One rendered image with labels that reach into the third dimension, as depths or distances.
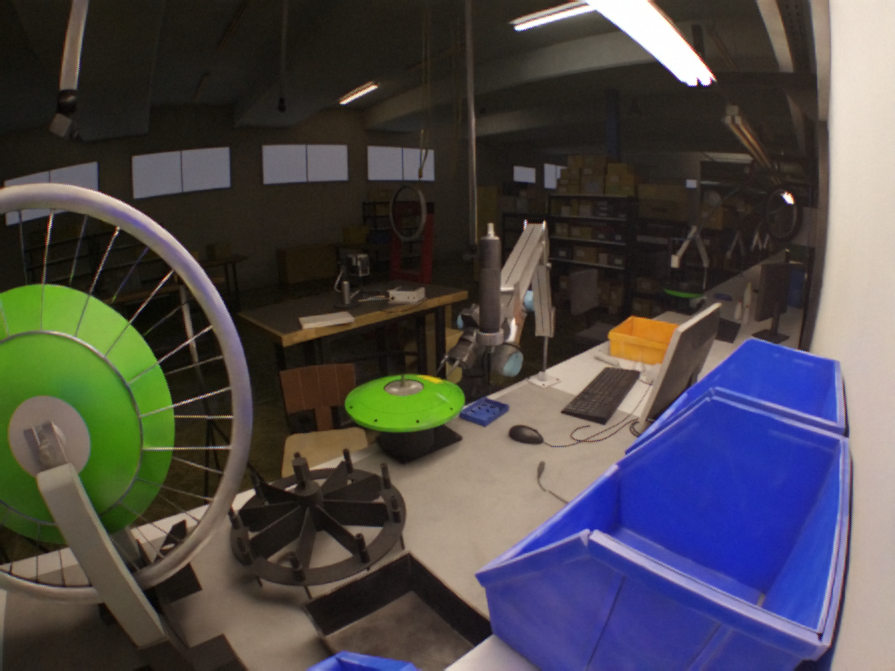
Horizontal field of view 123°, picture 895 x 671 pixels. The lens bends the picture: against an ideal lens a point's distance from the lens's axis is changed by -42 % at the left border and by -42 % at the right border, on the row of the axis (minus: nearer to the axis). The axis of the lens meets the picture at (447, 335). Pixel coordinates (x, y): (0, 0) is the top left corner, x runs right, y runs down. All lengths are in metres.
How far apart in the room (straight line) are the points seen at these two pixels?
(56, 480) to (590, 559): 0.45
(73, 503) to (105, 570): 0.09
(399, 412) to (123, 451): 0.66
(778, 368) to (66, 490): 0.80
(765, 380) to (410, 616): 0.64
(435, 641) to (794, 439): 0.58
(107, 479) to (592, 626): 0.48
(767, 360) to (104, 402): 0.77
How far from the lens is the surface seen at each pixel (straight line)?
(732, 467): 0.39
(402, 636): 0.73
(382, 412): 0.99
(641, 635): 0.24
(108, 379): 0.49
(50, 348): 0.48
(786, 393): 0.59
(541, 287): 1.26
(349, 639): 0.73
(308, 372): 1.84
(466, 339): 1.21
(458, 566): 0.82
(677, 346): 1.15
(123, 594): 0.54
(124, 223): 0.49
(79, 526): 0.49
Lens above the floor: 1.54
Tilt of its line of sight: 18 degrees down
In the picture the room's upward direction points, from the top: 1 degrees counter-clockwise
